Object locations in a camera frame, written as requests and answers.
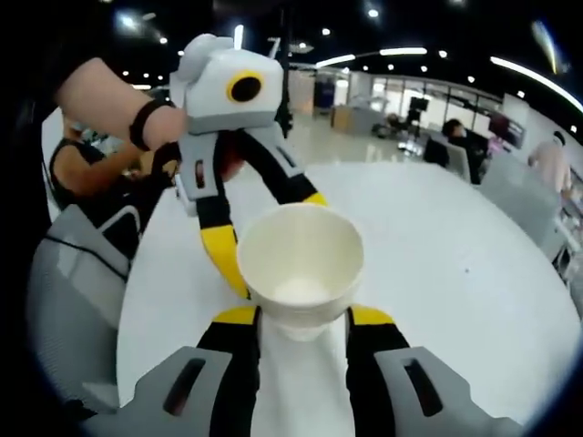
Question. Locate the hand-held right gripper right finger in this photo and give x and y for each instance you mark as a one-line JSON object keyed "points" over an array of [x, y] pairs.
{"points": [[373, 373]]}

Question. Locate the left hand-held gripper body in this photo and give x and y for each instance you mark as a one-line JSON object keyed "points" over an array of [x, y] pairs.
{"points": [[214, 91]]}

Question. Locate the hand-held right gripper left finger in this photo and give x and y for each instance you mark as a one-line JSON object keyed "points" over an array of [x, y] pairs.
{"points": [[228, 373]]}

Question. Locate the white paper cup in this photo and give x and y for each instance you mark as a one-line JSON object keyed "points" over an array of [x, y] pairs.
{"points": [[296, 255]]}

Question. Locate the person's left hand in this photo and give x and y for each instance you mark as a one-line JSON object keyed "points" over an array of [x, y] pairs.
{"points": [[168, 127]]}

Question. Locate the black wristband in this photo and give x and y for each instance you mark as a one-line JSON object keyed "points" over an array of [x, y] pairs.
{"points": [[143, 123]]}

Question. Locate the black white chair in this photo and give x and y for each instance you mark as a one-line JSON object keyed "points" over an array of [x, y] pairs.
{"points": [[120, 232]]}

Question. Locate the white table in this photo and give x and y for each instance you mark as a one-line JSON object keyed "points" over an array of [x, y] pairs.
{"points": [[432, 273]]}

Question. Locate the grey office chair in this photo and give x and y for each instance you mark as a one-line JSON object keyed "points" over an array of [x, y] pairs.
{"points": [[68, 296]]}

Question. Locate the dark monitor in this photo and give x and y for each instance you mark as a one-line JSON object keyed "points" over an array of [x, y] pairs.
{"points": [[505, 129]]}

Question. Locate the curved ceiling light strip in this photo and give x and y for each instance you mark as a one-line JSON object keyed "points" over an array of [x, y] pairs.
{"points": [[537, 77]]}

